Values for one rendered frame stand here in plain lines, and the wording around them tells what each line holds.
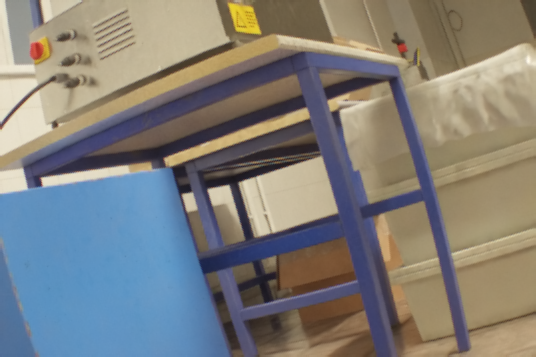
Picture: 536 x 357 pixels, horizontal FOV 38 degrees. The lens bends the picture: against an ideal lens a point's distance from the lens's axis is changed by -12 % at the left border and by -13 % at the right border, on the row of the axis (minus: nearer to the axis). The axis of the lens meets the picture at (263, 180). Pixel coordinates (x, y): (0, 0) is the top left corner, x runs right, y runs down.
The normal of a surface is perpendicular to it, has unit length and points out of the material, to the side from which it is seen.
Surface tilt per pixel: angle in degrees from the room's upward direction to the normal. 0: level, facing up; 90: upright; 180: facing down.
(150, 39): 90
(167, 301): 90
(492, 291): 96
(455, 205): 96
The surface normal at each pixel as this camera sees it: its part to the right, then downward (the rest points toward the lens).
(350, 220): -0.43, 0.09
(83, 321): 0.86, -0.27
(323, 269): -0.52, -0.33
